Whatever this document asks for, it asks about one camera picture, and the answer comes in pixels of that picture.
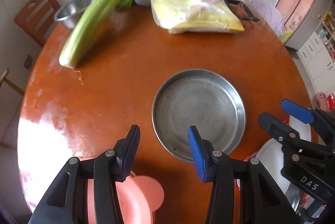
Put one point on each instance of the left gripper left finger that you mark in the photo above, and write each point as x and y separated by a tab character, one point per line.
66	199

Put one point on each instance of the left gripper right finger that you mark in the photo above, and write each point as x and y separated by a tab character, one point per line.
261	201

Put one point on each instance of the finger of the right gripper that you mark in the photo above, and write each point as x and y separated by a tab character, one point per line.
302	114
280	131

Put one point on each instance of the orange plastic plate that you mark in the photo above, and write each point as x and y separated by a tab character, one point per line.
139	197

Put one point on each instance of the steel round pan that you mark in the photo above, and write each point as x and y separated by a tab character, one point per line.
201	98

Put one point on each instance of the pink child stool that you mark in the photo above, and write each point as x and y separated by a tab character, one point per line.
325	102

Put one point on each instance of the white storage cabinet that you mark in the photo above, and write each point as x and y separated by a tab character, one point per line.
317	53

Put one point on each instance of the purple cloth on chair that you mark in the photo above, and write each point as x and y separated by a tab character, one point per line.
270	14

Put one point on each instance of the light wooden curved chair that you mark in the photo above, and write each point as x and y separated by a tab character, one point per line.
4	79

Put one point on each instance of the yellow noodles plastic bag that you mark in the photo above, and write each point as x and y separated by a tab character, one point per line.
179	16

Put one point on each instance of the brown wooden slat chair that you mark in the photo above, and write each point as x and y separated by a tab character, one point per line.
36	18

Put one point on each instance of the steel mixing bowl far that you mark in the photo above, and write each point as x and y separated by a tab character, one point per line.
70	14

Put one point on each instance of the long celery bunch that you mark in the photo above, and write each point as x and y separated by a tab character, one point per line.
82	38

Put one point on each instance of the wall power socket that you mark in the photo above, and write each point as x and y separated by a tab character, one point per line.
28	62

